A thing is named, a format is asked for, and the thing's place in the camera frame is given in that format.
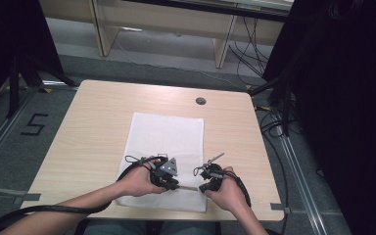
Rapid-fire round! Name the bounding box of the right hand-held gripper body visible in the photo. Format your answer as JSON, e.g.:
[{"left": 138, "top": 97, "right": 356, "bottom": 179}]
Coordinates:
[{"left": 194, "top": 152, "right": 226, "bottom": 194}]

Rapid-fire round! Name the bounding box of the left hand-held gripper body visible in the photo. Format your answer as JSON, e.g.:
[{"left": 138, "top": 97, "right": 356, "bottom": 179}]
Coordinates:
[{"left": 149, "top": 153, "right": 180, "bottom": 192}]

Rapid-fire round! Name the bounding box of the white towel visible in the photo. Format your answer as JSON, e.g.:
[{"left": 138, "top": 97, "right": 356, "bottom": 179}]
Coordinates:
[{"left": 116, "top": 112, "right": 209, "bottom": 213}]

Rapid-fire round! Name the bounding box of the person's right hand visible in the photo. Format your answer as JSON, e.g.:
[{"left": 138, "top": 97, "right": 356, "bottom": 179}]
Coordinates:
[{"left": 204, "top": 165, "right": 243, "bottom": 213}]

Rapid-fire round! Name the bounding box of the person's left hand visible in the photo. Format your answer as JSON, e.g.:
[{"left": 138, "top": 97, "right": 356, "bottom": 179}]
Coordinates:
[{"left": 118, "top": 158, "right": 168, "bottom": 198}]

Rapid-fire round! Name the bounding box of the black metal stand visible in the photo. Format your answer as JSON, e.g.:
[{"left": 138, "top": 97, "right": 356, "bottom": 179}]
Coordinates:
[
  {"left": 247, "top": 28, "right": 307, "bottom": 137},
  {"left": 5, "top": 53, "right": 79, "bottom": 119}
]

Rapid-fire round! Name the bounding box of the light wooden desk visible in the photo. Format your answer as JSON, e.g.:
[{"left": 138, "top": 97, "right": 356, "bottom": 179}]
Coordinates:
[{"left": 38, "top": 0, "right": 296, "bottom": 70}]

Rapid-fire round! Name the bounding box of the black curtain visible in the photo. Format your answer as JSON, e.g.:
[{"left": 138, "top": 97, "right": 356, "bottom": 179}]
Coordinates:
[
  {"left": 261, "top": 0, "right": 376, "bottom": 235},
  {"left": 0, "top": 0, "right": 65, "bottom": 112}
]

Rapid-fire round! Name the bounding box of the thin grey wire loop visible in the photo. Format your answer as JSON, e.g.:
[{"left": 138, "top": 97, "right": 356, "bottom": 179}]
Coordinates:
[{"left": 124, "top": 155, "right": 145, "bottom": 165}]

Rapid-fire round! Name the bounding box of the black floor cable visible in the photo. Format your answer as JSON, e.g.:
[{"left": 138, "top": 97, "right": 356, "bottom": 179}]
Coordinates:
[{"left": 257, "top": 106, "right": 292, "bottom": 235}]

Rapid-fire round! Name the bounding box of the metal floor rail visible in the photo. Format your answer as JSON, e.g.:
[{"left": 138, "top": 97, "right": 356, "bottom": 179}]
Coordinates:
[
  {"left": 0, "top": 85, "right": 47, "bottom": 177},
  {"left": 275, "top": 125, "right": 330, "bottom": 235}
]

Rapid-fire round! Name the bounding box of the bundle of black desk cables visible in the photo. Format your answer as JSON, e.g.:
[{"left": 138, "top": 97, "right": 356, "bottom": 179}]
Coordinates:
[{"left": 227, "top": 16, "right": 270, "bottom": 78}]

